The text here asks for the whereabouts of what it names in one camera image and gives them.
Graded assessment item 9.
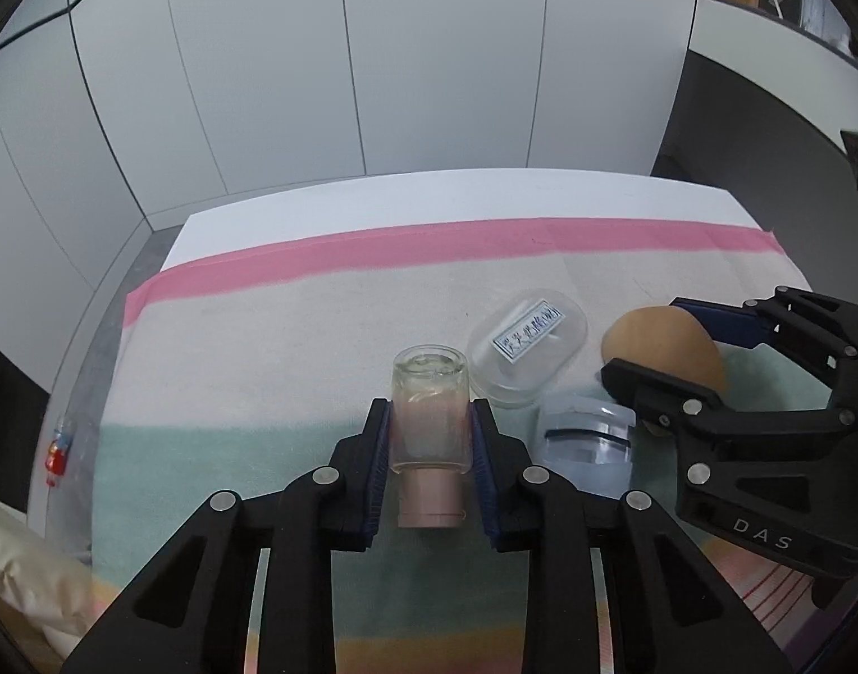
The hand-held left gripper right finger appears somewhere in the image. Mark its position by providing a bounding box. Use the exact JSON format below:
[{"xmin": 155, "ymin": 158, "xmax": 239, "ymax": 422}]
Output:
[{"xmin": 469, "ymin": 397, "xmax": 798, "ymax": 674}]

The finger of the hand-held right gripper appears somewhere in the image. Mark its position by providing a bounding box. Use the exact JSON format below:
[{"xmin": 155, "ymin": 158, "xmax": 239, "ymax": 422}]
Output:
[
  {"xmin": 670, "ymin": 285, "xmax": 858, "ymax": 389},
  {"xmin": 597, "ymin": 357, "xmax": 856, "ymax": 441}
]

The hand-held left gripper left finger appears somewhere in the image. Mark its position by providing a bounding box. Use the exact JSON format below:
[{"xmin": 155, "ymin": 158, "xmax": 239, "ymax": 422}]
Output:
[{"xmin": 62, "ymin": 397, "xmax": 393, "ymax": 674}]

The brown makeup sponge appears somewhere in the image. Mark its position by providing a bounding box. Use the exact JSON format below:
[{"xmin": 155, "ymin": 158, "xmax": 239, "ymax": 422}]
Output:
[{"xmin": 600, "ymin": 306, "xmax": 729, "ymax": 431}]

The glass bottle with pink cap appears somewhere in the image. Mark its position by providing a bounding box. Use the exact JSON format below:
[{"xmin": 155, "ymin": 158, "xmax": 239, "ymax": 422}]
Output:
[{"xmin": 390, "ymin": 343, "xmax": 473, "ymax": 530}]

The pale blue eyelash curler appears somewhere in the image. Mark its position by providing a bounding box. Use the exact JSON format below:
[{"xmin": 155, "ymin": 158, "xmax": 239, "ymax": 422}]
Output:
[{"xmin": 533, "ymin": 393, "xmax": 638, "ymax": 501}]

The clear plastic oval case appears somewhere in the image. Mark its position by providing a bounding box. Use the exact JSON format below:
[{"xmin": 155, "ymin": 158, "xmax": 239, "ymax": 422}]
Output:
[{"xmin": 467, "ymin": 287, "xmax": 588, "ymax": 409}]

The striped pastel blanket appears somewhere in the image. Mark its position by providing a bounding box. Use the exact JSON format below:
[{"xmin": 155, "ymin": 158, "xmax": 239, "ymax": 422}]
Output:
[{"xmin": 88, "ymin": 217, "xmax": 858, "ymax": 674}]

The white shelf ledge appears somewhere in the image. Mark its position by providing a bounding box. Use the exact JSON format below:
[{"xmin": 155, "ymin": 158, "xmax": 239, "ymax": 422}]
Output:
[{"xmin": 687, "ymin": 0, "xmax": 858, "ymax": 157}]

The small red tag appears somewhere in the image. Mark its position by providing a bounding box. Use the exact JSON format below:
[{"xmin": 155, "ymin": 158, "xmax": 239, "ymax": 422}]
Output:
[{"xmin": 43, "ymin": 417, "xmax": 76, "ymax": 490}]

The pale blue package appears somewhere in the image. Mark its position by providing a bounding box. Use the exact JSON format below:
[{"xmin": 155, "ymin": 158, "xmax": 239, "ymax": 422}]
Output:
[{"xmin": 801, "ymin": 0, "xmax": 855, "ymax": 50}]

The cream padded chair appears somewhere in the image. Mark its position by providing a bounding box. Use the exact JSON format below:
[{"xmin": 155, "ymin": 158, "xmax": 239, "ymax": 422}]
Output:
[{"xmin": 0, "ymin": 486, "xmax": 121, "ymax": 674}]

